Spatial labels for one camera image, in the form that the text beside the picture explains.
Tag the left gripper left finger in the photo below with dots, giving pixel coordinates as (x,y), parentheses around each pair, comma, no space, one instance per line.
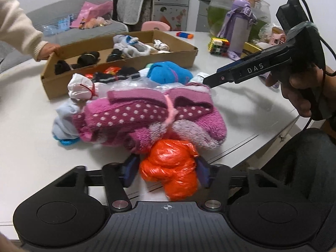
(116,177)

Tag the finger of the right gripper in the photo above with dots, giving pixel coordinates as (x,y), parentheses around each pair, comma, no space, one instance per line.
(275,60)

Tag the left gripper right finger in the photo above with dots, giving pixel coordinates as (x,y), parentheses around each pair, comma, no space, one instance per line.
(215,178)

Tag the orange plastic bundle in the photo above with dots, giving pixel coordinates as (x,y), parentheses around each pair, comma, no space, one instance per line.
(172,163)

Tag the pink polka dot socks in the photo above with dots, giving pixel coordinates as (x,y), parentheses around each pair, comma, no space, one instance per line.
(137,118)

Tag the blue knitted sock bundle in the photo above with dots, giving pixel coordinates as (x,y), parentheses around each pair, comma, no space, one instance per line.
(169,72)

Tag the white sock red tie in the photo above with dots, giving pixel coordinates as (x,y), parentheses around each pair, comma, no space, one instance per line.
(81,88)

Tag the black striped sock bundle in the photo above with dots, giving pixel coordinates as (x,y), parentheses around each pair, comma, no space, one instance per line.
(123,74)

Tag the operator right hand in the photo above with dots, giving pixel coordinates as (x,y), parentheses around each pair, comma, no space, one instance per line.
(310,78)

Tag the gold packaging box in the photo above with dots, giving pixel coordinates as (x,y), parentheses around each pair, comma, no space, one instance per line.
(249,48)

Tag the purple water bottle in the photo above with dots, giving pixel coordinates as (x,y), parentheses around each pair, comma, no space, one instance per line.
(236,27)

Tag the colourful block cube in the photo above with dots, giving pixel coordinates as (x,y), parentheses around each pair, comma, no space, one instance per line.
(218,46)

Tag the light blue sock bundle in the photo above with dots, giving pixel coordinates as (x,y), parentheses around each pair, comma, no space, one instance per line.
(63,129)

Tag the glass fish bowl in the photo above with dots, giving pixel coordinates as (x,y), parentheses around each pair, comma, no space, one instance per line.
(218,10)

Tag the small blue orange block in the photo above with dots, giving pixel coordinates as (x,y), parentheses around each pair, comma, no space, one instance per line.
(185,35)

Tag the pink plastic chair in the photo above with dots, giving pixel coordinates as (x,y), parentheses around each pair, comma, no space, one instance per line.
(155,25)

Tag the grey white sock bundle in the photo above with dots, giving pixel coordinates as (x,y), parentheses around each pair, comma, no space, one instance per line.
(131,47)

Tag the pink plastic bag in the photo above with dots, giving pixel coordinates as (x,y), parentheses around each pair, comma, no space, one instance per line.
(90,10)

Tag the child in cream sweater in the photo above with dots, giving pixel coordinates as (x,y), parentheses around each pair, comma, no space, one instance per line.
(18,31)

